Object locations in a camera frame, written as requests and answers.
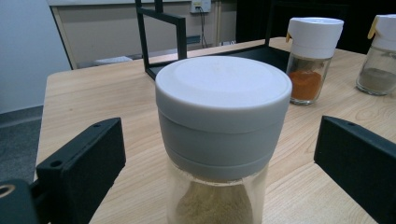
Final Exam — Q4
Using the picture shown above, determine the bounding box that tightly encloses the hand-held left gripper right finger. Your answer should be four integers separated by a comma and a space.
313, 115, 396, 224

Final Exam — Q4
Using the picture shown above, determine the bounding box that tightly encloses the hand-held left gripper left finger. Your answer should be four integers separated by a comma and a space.
35, 117, 126, 224

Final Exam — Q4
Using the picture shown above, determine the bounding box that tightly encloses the orange powder spice jar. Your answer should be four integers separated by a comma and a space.
285, 17, 345, 106

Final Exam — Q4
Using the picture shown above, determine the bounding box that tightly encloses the beige powder spice jar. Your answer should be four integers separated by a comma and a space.
154, 55, 293, 224

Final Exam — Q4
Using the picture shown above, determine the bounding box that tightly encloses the black metal rack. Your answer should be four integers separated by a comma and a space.
134, 0, 292, 81

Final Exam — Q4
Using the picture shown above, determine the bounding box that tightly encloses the grey powder spice jar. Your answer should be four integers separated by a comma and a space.
355, 13, 396, 96

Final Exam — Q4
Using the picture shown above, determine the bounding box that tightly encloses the dark curtain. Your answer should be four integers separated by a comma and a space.
235, 0, 396, 55

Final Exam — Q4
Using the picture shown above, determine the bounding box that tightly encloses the black outlet cable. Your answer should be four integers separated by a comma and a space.
197, 7, 209, 49

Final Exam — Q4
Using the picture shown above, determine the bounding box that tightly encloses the white wall outlet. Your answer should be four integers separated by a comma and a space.
190, 0, 212, 14

